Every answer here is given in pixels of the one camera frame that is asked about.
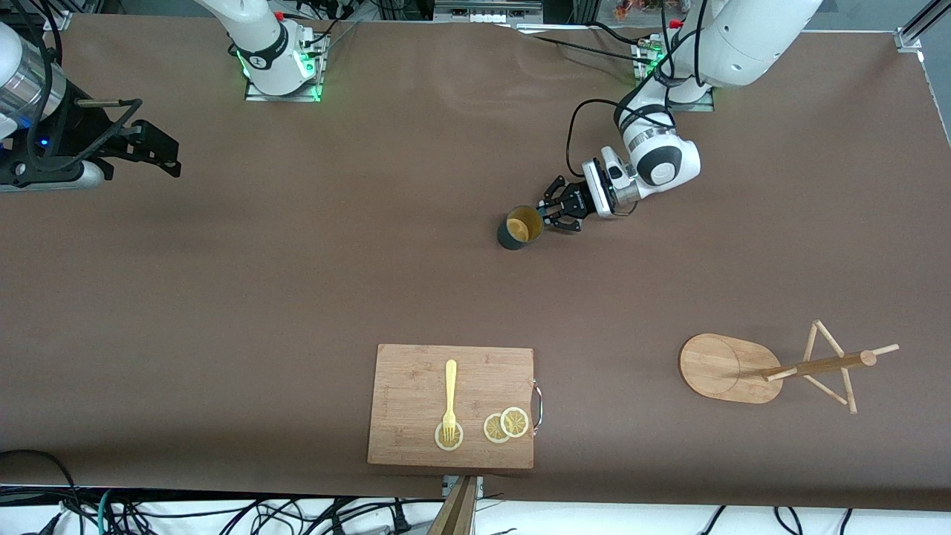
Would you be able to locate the wooden mug rack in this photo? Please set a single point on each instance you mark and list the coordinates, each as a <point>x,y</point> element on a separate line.
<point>728,368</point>

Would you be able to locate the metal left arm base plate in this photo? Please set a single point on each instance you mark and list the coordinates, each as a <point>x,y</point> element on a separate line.
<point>709,100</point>

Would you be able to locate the metal bracket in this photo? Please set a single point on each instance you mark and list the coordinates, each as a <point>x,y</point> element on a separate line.
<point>448,484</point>

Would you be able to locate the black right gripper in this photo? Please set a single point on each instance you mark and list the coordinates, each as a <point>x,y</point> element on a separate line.
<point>68,128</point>

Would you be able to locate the bamboo cutting board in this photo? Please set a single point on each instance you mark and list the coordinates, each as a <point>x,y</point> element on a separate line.
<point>453,405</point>

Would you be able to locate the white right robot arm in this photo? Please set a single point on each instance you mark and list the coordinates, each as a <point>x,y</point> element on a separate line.
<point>260,44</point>

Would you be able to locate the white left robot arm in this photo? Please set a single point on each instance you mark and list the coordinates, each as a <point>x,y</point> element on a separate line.
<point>743,37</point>

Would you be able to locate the white power strip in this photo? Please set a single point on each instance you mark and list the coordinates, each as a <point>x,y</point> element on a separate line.
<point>487,11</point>

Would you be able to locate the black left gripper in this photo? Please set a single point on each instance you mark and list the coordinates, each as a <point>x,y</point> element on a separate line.
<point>573,199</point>

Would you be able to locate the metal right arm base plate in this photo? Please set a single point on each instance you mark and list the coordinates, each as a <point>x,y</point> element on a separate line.
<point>312,89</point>

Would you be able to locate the teal ribbed mug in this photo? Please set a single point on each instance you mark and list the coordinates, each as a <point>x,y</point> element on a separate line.
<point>516,229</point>

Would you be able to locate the lemon slice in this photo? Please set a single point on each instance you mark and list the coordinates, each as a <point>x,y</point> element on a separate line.
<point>449,438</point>
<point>493,429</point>
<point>515,422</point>

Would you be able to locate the brown table cover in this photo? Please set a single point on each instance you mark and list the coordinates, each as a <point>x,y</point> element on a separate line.
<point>446,297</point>

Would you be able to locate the wooden beam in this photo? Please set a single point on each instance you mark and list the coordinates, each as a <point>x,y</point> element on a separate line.
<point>455,513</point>

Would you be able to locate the yellow plastic fork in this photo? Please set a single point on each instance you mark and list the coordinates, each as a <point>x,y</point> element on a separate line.
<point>449,394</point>

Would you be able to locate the aluminium frame profile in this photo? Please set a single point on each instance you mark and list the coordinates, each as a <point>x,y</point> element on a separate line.
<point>917,30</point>
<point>58,16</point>

